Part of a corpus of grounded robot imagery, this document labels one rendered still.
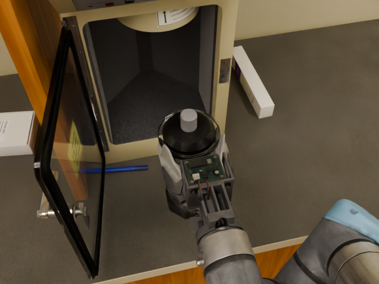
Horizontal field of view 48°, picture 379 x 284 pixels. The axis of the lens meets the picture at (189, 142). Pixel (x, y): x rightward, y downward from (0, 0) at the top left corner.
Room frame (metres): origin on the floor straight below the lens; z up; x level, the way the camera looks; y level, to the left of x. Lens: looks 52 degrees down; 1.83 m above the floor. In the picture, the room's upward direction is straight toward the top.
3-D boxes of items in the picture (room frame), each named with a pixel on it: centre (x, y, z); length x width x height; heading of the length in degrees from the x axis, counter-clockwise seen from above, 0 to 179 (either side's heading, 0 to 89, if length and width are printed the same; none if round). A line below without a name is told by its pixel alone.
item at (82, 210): (0.34, 0.18, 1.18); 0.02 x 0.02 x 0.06; 3
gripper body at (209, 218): (0.32, -0.03, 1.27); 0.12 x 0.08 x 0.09; 13
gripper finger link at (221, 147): (0.43, -0.05, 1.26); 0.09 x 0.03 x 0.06; 169
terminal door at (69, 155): (0.45, 0.20, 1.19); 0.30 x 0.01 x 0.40; 3
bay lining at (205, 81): (0.77, 0.09, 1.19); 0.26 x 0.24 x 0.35; 103
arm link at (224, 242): (0.24, -0.05, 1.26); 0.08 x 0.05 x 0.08; 103
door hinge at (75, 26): (0.61, 0.21, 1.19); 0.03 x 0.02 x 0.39; 103
